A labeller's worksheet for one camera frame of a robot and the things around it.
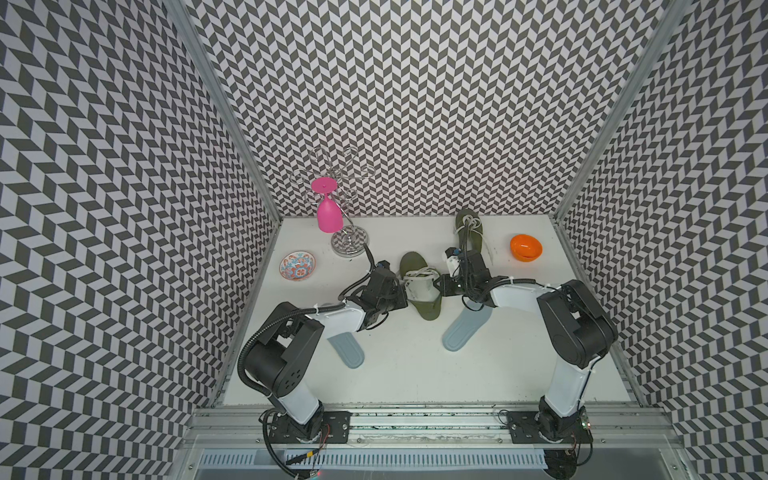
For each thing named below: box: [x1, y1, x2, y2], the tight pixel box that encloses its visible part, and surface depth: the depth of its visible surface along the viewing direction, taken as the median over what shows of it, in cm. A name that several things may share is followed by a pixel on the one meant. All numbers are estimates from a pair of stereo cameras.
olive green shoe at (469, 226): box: [456, 208, 484, 253], surface depth 110 cm
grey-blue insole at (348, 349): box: [327, 332, 365, 369], surface depth 86 cm
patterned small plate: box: [279, 250, 317, 281], surface depth 104 cm
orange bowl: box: [510, 234, 543, 262], surface depth 107 cm
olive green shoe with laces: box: [400, 251, 443, 321], surface depth 94 cm
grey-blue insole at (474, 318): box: [442, 301, 493, 352], surface depth 90 cm
